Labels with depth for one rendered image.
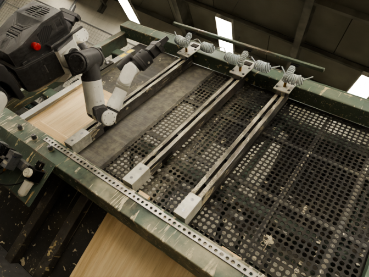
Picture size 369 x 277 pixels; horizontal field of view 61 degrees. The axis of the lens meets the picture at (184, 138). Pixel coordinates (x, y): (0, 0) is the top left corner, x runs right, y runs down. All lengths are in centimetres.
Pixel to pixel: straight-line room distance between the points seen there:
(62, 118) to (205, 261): 119
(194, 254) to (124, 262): 49
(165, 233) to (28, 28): 102
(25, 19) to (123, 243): 112
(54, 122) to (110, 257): 83
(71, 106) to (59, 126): 18
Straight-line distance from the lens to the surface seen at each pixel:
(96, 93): 152
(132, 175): 151
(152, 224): 137
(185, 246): 132
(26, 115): 208
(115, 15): 884
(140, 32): 260
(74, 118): 197
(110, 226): 173
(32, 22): 155
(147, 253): 163
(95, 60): 150
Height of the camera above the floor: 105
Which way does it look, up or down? 7 degrees up
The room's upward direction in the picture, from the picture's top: 30 degrees clockwise
